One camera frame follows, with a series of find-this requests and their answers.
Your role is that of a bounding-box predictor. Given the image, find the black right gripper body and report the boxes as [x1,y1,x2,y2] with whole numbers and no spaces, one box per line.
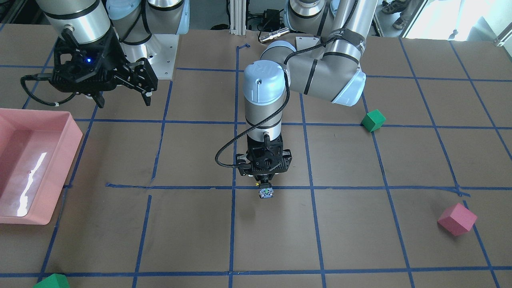
[96,32,130,87]

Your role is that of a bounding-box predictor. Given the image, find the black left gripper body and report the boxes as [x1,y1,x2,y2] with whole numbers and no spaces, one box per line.
[236,134,292,177]

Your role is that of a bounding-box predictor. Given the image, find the yellow push button switch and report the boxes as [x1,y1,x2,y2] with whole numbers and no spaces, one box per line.
[256,182,274,199]

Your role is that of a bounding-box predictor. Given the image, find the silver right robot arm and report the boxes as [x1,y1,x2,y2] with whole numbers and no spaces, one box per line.
[20,0,190,108]

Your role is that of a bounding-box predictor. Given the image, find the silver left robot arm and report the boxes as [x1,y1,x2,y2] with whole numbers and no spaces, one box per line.
[236,0,378,189]

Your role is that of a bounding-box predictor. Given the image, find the pink plastic tray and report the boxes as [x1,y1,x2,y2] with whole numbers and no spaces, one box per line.
[0,108,82,225]

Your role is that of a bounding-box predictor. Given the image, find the green foam cube near base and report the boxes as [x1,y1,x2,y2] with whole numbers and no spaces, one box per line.
[361,109,386,132]

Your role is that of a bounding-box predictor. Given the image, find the silver metal cylinder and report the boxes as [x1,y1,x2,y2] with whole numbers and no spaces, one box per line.
[258,27,290,43]

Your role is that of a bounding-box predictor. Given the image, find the green foam cube near tray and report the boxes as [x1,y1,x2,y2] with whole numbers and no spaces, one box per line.
[33,274,70,288]

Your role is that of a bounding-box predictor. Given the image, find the pink foam cube far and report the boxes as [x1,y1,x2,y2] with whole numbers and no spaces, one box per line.
[437,204,478,236]

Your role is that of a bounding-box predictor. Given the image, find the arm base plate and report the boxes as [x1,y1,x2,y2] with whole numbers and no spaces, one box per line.
[121,34,180,80]
[296,36,321,51]

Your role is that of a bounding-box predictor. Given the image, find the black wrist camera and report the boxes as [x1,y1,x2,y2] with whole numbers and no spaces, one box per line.
[49,38,117,95]

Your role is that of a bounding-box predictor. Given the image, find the aluminium frame post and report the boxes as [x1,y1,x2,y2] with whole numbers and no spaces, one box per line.
[227,0,247,36]

